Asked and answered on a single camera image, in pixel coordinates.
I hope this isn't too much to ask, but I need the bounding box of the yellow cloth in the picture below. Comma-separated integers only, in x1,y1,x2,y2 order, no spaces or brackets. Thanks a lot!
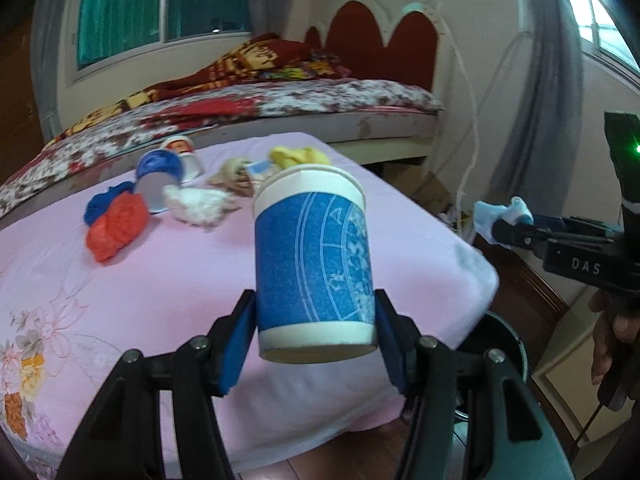
269,146,332,171

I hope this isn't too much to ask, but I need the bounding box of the white tissue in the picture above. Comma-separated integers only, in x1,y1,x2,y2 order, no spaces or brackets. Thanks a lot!
164,184,236,228

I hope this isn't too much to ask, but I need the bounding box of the bed with floral sheet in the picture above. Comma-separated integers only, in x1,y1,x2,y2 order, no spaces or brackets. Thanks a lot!
0,77,446,221

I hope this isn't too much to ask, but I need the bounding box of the brown wooden door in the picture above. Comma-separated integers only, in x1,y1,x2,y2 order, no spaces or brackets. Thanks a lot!
0,10,46,171

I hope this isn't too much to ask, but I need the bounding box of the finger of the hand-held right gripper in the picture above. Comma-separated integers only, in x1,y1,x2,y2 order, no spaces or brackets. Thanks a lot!
532,216,623,238
492,220,551,261

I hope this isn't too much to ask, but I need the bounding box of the cardboard box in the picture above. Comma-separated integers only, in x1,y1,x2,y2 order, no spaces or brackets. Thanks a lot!
385,162,463,216

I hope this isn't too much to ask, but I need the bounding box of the red cloth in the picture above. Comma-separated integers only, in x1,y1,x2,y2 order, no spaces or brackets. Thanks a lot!
85,192,151,263

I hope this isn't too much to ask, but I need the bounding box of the person's right hand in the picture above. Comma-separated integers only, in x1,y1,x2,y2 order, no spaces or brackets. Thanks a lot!
587,290,626,386

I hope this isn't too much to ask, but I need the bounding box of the light blue plastic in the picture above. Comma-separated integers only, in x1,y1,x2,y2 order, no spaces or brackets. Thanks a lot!
472,197,535,246

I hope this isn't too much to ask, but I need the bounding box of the white cable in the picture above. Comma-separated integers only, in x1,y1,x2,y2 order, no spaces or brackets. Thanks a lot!
427,0,531,226

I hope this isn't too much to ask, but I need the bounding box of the beige wrapper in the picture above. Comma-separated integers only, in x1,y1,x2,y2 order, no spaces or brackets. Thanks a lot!
207,156,256,198

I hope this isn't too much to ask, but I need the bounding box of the red and white paper cup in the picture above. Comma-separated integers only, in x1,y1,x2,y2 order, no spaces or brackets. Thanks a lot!
164,135,205,181

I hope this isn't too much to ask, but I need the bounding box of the red and white headboard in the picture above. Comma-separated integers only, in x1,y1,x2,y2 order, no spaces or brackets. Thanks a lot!
302,0,443,93

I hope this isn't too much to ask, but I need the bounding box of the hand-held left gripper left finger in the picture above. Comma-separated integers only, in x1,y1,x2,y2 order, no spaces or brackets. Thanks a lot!
55,289,258,480

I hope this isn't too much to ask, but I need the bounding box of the red patterned blanket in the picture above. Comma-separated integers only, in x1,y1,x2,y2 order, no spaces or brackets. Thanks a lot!
65,32,351,136

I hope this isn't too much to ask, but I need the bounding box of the large window with white frame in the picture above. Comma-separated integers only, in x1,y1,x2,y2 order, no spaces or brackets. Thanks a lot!
72,0,253,73

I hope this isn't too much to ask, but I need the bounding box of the small window with white frame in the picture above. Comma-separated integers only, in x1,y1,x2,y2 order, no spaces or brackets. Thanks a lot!
570,0,640,73

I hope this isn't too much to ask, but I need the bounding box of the pink floral tablecloth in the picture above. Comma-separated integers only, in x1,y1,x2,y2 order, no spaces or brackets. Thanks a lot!
0,131,501,480

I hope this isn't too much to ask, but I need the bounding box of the blue crumpled cloth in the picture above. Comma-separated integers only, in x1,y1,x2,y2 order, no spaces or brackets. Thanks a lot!
82,181,136,227

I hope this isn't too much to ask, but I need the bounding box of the blue patterned paper cup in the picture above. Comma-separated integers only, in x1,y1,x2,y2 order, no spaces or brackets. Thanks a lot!
136,150,185,213
251,165,379,365

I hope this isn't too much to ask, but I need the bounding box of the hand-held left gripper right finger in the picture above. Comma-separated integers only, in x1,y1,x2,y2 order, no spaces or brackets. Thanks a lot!
374,289,576,480

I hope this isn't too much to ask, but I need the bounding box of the colourful patterned cloth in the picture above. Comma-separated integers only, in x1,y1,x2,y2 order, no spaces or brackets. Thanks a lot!
260,47,351,81

